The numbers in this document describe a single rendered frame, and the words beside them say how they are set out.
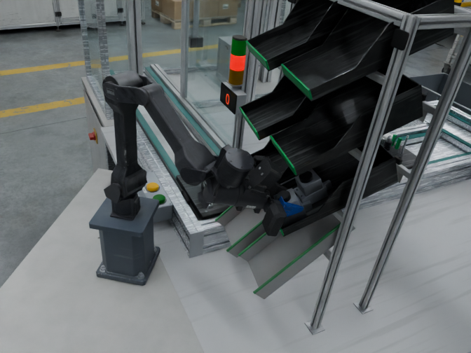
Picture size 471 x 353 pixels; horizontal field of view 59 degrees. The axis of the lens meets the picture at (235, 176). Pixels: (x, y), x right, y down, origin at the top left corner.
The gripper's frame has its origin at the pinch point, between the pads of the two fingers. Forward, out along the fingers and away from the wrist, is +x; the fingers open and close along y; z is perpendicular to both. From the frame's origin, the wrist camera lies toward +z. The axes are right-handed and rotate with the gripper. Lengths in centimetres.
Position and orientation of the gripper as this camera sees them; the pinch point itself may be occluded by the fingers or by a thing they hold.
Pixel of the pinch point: (285, 199)
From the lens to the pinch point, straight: 91.5
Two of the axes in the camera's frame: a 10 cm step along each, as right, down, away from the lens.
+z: 3.3, -7.9, -5.1
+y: -2.1, -5.9, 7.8
